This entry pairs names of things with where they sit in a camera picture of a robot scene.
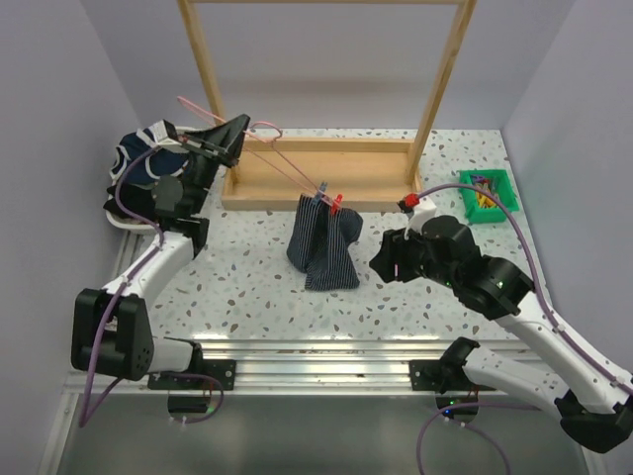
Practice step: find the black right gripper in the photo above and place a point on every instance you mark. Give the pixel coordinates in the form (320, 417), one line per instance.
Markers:
(394, 250)

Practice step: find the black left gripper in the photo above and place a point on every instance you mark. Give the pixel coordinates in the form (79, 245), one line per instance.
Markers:
(226, 141)

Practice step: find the navy striped underwear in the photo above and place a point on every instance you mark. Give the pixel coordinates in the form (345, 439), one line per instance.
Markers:
(319, 246)

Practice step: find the red clothespin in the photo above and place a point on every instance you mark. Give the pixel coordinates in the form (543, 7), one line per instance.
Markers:
(335, 204)

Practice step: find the blue clothespin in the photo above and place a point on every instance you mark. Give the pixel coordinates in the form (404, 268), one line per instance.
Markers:
(320, 193)

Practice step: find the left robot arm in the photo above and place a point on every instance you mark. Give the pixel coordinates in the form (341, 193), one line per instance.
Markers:
(111, 333)

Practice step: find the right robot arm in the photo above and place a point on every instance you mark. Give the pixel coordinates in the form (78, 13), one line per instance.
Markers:
(589, 397)

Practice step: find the navy white-trimmed underwear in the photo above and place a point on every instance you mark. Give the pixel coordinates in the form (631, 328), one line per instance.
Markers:
(151, 161)

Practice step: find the wooden hanging rack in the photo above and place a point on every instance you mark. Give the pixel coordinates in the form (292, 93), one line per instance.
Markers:
(342, 92)

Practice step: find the black garment in basket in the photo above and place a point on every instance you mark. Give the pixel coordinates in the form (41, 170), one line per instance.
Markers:
(136, 198)

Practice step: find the colourful clothespins in bin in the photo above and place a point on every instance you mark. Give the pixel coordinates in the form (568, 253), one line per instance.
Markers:
(486, 186)

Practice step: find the white laundry basket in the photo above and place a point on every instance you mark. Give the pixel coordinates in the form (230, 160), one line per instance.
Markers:
(133, 224)

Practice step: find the green clothespin bin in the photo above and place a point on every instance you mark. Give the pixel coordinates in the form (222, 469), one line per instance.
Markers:
(506, 196)

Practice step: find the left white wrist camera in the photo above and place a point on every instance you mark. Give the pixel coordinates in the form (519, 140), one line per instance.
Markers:
(164, 135)

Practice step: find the aluminium mounting rail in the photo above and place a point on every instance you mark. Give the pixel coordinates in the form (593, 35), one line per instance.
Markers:
(319, 367)

